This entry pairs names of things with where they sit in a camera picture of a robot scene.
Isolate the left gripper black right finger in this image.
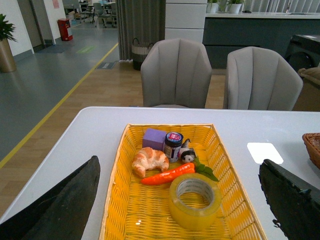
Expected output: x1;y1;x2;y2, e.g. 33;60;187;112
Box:
258;159;320;240

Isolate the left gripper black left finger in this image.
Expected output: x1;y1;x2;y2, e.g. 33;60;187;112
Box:
0;155;101;240

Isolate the yellow tape roll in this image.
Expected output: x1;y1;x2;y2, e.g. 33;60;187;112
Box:
168;173;222;231

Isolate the brown wicker basket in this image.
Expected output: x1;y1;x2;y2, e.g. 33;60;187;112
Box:
302;132;320;169

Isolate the yellow woven basket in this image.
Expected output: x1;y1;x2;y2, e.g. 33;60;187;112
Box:
99;123;267;240

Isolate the toy croissant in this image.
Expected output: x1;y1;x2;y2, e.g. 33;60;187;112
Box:
132;147;170;178

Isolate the orange toy carrot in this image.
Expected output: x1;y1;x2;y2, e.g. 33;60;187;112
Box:
140;157;219;186

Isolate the small black white plush toy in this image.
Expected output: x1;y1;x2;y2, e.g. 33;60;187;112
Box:
179;138;196;164

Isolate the purple block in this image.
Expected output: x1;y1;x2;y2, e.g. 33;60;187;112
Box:
142;128;167;152

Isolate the grey chair on right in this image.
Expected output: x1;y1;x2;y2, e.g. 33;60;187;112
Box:
223;46;303;111

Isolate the grey chair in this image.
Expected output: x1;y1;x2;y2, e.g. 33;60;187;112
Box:
223;46;303;111
140;38;212;109

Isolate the dark jar with pink lid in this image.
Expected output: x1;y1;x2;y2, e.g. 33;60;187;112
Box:
164;131;184;163

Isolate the black appliance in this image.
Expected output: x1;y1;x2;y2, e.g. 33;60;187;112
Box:
284;34;320;72

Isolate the potted plant in gold pot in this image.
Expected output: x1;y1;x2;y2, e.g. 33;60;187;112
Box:
0;13;17;73

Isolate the grey chair on left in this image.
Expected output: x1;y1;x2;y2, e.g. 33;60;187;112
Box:
140;38;212;109

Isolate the white potted plant on counter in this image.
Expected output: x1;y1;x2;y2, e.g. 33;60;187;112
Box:
226;0;244;14

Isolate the black white handled basket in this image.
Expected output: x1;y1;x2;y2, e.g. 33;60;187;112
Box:
131;37;154;71

